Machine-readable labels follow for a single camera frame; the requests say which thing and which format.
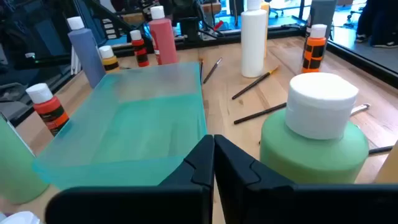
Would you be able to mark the teal translucent plastic bin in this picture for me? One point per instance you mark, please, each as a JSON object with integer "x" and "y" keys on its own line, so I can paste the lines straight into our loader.
{"x": 140, "y": 124}

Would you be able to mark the long dark paintbrush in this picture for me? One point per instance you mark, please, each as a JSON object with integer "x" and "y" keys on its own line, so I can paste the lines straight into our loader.
{"x": 258, "y": 114}

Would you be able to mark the small yellow paint bottle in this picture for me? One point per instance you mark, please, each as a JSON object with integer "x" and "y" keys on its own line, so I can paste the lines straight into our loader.
{"x": 109, "y": 62}

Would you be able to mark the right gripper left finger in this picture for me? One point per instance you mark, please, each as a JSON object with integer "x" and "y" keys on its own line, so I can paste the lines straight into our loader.
{"x": 186, "y": 202}

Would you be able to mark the small red paint bottle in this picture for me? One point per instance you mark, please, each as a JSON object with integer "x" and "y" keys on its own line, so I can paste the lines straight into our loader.
{"x": 140, "y": 49}
{"x": 311, "y": 43}
{"x": 51, "y": 112}

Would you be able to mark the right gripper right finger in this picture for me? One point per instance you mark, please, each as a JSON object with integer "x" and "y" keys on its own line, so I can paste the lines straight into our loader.
{"x": 248, "y": 202}

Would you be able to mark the large red paint bottle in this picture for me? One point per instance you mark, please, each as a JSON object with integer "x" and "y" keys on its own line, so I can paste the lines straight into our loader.
{"x": 163, "y": 40}

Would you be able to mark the small red object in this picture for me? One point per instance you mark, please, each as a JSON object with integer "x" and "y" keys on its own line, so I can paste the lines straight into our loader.
{"x": 218, "y": 25}

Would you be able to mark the large white paint bottle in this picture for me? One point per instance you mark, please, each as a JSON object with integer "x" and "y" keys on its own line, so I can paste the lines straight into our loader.
{"x": 253, "y": 43}

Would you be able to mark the large blue paint bottle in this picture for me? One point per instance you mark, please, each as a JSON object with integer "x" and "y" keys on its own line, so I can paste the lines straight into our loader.
{"x": 87, "y": 53}

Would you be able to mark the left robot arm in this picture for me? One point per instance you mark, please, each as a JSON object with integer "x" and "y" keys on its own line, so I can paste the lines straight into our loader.
{"x": 189, "y": 28}

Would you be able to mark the yellow-tipped paintbrush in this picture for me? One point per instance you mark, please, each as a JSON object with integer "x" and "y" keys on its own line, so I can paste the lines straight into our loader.
{"x": 255, "y": 83}

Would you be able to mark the large green paint bottle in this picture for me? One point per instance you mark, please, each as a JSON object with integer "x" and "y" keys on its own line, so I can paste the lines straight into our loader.
{"x": 311, "y": 161}
{"x": 15, "y": 161}

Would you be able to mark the person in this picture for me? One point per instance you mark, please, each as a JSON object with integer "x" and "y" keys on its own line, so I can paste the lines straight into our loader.
{"x": 373, "y": 21}

